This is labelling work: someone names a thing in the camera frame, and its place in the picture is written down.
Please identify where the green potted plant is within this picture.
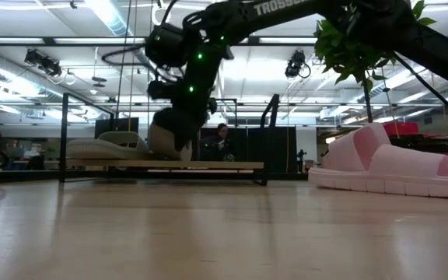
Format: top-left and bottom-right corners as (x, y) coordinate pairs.
(312, 0), (438, 124)

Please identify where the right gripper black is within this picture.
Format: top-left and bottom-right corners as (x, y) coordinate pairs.
(152, 72), (219, 152)

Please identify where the pink rubber slide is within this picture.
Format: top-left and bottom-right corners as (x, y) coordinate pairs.
(322, 122), (392, 174)
(308, 143), (448, 198)

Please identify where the black ceiling-mounted device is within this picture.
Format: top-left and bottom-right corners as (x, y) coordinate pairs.
(23, 48), (64, 78)
(285, 49), (311, 79)

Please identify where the small black tripod device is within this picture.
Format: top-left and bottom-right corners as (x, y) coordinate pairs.
(296, 149), (307, 173)

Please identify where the black monitor panel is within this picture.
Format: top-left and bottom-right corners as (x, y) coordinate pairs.
(94, 117), (140, 140)

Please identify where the black partition curtain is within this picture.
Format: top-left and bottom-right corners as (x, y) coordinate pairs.
(198, 126), (299, 174)

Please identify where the wooden shelf black metal frame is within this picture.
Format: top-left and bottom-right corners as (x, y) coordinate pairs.
(58, 92), (280, 187)

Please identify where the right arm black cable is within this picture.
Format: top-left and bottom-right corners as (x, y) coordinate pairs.
(101, 0), (180, 81)

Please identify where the grey rubber slide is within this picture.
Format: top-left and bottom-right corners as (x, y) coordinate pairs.
(65, 131), (150, 160)
(148, 122), (194, 163)

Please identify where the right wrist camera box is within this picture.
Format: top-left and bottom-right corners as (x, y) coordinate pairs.
(145, 79), (173, 100)

